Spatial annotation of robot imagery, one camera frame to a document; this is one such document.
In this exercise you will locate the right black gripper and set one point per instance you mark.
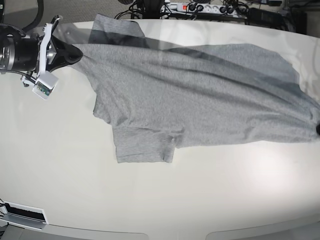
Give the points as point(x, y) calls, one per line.
point(22, 54)

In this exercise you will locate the white power strip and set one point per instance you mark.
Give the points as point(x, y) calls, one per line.
point(192, 8)

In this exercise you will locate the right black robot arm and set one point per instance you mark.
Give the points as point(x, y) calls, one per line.
point(24, 22)

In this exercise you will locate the white cable tray box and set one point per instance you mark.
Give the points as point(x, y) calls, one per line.
point(23, 216)

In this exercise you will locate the grey t-shirt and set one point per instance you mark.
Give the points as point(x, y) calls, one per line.
point(207, 95)

